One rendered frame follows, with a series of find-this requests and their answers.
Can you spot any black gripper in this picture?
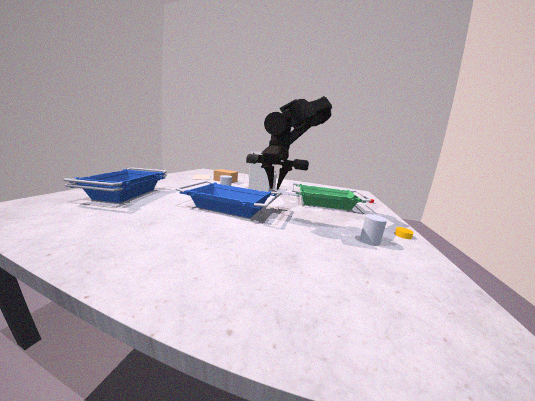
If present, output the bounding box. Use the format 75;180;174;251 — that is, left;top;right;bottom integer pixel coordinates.
246;137;309;190

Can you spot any grey cylinder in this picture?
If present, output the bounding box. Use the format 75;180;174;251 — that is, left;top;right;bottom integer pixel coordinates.
220;175;232;186
360;214;387;246

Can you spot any yellow short cylinder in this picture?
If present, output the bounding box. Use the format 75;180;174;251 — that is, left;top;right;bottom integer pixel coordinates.
395;227;414;239

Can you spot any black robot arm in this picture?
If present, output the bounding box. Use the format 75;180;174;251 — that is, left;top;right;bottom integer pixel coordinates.
262;96;332;165

